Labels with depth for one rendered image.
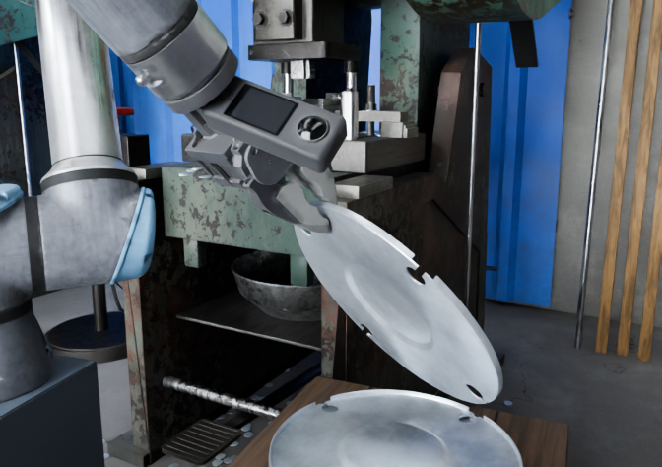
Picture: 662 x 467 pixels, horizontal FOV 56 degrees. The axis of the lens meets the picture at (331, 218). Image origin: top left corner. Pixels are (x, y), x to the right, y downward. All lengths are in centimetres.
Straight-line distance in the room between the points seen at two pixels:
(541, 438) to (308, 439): 31
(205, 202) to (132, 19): 79
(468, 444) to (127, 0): 61
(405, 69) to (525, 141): 98
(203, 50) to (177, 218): 82
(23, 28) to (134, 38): 200
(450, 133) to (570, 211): 100
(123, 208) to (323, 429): 37
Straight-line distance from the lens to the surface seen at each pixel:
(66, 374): 85
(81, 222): 78
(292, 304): 129
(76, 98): 84
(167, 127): 315
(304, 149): 48
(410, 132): 124
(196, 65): 50
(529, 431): 91
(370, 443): 78
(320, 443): 79
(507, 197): 235
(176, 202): 129
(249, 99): 52
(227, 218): 121
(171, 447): 123
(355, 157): 114
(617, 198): 206
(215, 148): 56
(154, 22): 49
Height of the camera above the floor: 79
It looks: 11 degrees down
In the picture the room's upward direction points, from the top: straight up
